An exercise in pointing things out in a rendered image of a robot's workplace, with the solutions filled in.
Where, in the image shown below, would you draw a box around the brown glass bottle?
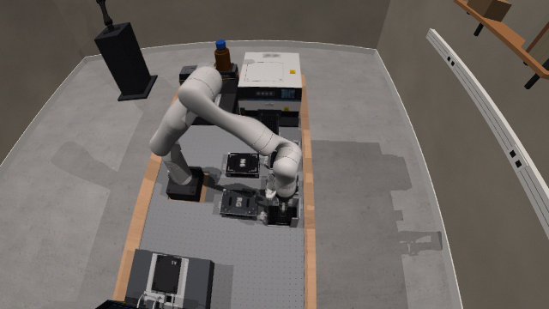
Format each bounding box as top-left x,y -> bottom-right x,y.
214,48 -> 232,72

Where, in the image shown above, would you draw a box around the blue bottle cap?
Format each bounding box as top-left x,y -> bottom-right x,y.
215,39 -> 226,48

